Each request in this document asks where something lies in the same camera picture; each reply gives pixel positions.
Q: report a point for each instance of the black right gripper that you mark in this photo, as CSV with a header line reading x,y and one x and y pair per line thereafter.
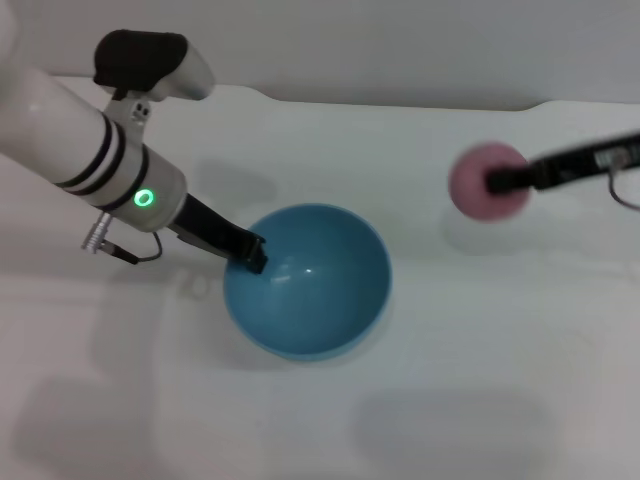
x,y
585,160

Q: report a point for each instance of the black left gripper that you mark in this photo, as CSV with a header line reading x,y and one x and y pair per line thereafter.
x,y
215,232

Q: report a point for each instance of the blue bowl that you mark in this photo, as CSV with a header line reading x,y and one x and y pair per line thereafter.
x,y
310,290

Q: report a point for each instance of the pink peach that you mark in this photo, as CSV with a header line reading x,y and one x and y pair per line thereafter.
x,y
470,175

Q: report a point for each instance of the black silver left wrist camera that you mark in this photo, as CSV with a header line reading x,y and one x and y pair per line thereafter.
x,y
150,60

